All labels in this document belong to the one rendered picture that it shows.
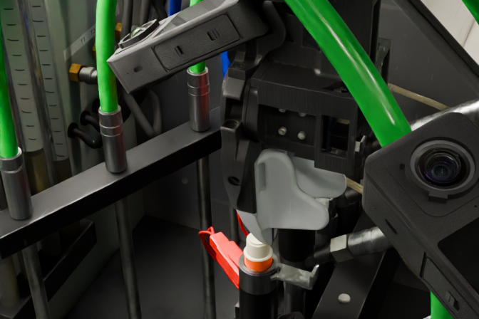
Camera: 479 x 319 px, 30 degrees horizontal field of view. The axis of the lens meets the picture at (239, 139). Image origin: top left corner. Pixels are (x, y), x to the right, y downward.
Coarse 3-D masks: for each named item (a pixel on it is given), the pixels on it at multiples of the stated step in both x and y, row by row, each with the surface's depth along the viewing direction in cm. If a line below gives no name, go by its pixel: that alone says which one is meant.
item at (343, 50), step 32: (288, 0) 36; (320, 0) 36; (0, 32) 60; (320, 32) 36; (0, 64) 61; (352, 64) 36; (0, 96) 63; (384, 96) 36; (0, 128) 64; (384, 128) 36; (0, 160) 66
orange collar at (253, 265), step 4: (244, 256) 62; (244, 260) 62; (248, 260) 61; (268, 260) 62; (248, 264) 62; (252, 264) 61; (256, 264) 61; (260, 264) 61; (264, 264) 62; (268, 264) 62; (252, 268) 62; (256, 268) 62; (260, 268) 62; (264, 268) 62
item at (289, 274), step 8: (280, 264) 63; (280, 272) 62; (288, 272) 62; (296, 272) 62; (304, 272) 62; (272, 280) 62; (280, 280) 62; (288, 280) 61; (296, 280) 61; (304, 280) 61
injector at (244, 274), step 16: (240, 256) 63; (272, 256) 63; (240, 272) 62; (256, 272) 62; (272, 272) 62; (240, 288) 63; (256, 288) 62; (272, 288) 63; (240, 304) 64; (256, 304) 63; (272, 304) 64
